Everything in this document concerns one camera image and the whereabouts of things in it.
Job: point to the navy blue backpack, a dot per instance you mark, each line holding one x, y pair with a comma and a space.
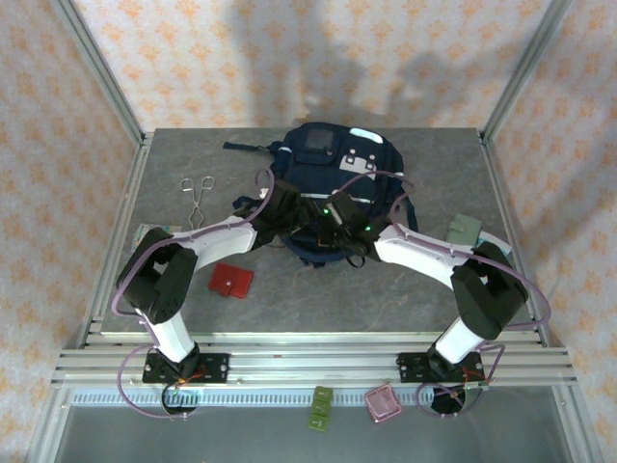
337, 159

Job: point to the red snap wallet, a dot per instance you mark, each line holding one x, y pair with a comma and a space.
230, 280

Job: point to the grey green small pouch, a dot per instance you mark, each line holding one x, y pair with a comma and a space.
464, 229

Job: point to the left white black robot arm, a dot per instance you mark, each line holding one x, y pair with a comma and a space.
217, 241

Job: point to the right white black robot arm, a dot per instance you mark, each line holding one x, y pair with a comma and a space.
414, 255

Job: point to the metal scissor tongs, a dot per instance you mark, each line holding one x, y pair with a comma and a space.
197, 212

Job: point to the clear bag green white packet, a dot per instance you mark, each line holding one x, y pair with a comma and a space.
143, 236

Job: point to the blue white tissue packet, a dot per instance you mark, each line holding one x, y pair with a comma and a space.
499, 245

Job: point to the green square tile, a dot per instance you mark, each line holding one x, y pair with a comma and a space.
321, 407
323, 393
319, 421

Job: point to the pink square box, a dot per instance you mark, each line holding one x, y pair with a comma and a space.
383, 404

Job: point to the grey lower metal panel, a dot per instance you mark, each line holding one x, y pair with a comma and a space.
289, 443

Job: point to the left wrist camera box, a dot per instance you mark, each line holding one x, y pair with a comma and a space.
263, 193

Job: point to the aluminium frame cross rail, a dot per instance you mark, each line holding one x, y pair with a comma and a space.
313, 362

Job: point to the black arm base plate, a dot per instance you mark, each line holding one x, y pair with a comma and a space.
410, 369
217, 369

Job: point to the aluminium table side rail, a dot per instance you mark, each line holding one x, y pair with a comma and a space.
120, 231
501, 193

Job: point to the aluminium frame post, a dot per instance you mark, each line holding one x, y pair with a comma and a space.
519, 77
106, 77

